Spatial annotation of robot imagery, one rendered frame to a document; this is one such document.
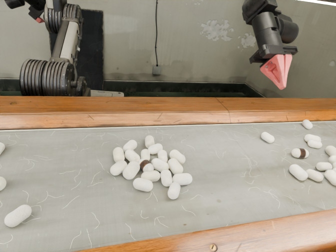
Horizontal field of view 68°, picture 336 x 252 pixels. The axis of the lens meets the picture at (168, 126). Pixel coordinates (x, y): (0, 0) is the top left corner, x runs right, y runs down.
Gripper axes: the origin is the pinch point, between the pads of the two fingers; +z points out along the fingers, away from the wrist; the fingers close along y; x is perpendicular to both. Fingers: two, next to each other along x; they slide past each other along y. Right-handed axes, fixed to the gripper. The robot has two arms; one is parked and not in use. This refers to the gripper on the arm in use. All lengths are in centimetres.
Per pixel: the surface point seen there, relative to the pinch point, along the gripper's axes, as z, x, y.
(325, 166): 20.6, -4.4, 0.4
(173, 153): 14.5, -0.3, -30.1
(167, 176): 19.2, -4.6, -33.0
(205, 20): -140, 135, 65
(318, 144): 15.1, 0.6, 5.9
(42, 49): -117, 159, -85
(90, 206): 22, -5, -45
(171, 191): 21.8, -6.3, -33.2
